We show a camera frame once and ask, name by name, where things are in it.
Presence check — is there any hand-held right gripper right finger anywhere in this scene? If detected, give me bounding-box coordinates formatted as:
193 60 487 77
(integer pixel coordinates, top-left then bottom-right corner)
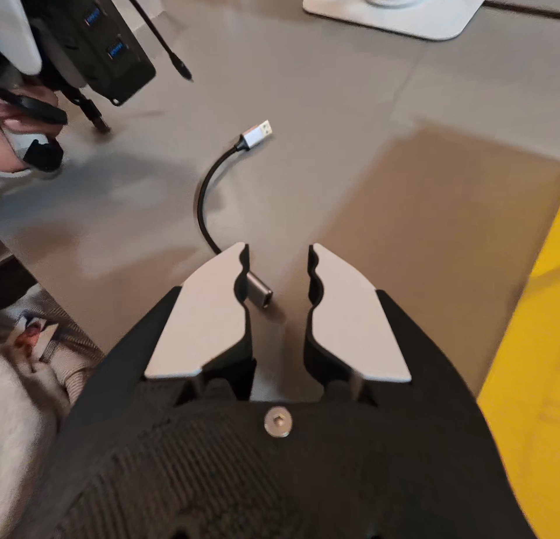
303 243 413 383

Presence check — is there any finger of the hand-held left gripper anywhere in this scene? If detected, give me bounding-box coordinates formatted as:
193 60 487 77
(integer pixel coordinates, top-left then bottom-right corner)
0 0 43 77

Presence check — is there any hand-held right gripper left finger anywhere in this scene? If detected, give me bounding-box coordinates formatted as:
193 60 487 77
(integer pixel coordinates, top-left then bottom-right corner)
143 242 255 380

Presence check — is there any black USB hub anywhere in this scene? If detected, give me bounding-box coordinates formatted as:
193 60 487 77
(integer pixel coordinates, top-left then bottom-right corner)
20 0 157 108

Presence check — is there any thin black USB cable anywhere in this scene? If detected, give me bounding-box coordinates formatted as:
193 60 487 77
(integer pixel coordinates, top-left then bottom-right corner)
109 0 194 83

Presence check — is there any short silver-ended USB cable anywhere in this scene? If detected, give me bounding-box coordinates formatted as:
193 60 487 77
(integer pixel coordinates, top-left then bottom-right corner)
196 119 274 310

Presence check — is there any person's left hand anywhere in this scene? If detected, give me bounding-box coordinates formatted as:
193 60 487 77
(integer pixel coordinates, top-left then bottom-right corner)
0 102 60 174

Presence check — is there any yellow plastic bin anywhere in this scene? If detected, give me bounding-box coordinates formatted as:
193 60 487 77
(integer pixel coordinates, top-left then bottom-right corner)
477 211 560 539

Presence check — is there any person's grey sweatshirt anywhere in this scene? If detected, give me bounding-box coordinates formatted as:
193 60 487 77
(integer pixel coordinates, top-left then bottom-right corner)
0 285 106 539

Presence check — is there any white document stand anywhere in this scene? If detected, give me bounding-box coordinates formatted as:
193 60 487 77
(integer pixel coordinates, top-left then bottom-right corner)
303 0 495 41

